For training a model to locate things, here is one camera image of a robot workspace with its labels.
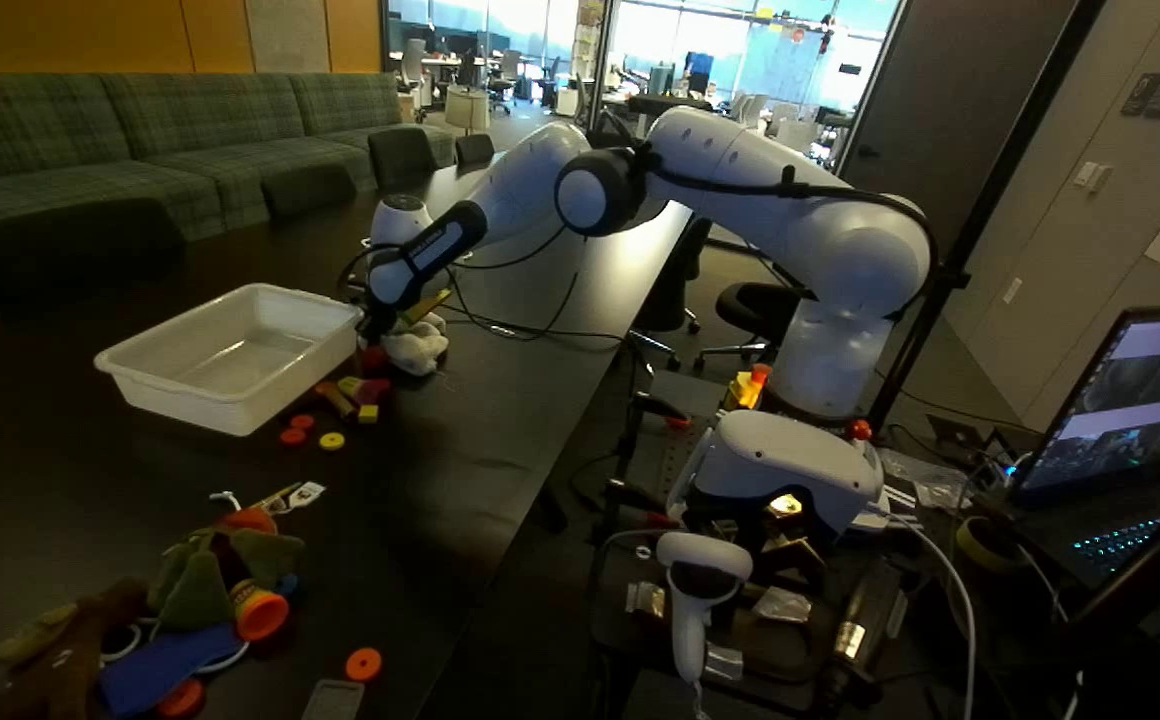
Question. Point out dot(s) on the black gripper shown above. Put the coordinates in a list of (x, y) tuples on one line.
[(379, 320)]

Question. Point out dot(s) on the white towel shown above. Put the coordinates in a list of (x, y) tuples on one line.
[(417, 350)]

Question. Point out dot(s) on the yellow toy disc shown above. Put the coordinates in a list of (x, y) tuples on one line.
[(335, 441)]

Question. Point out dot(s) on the orange toy cup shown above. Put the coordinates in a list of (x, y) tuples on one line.
[(256, 612)]

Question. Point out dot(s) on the red toy disc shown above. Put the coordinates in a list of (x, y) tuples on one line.
[(363, 664)]

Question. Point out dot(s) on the dark rectangular block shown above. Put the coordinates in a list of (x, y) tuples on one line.
[(335, 702)]

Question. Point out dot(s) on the blue toy plate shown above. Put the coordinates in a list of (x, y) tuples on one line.
[(139, 682)]

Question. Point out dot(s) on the brown plush toy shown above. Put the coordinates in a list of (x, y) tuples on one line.
[(54, 662)]

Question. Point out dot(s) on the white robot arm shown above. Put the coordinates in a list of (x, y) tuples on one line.
[(863, 257)]

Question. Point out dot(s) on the clear plastic bin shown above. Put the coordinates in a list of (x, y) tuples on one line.
[(235, 363)]

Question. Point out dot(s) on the green plaid sofa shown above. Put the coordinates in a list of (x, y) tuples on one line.
[(211, 150)]

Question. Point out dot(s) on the white VR controller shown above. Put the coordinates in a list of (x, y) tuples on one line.
[(701, 574)]

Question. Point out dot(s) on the open laptop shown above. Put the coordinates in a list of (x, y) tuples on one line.
[(1090, 493)]

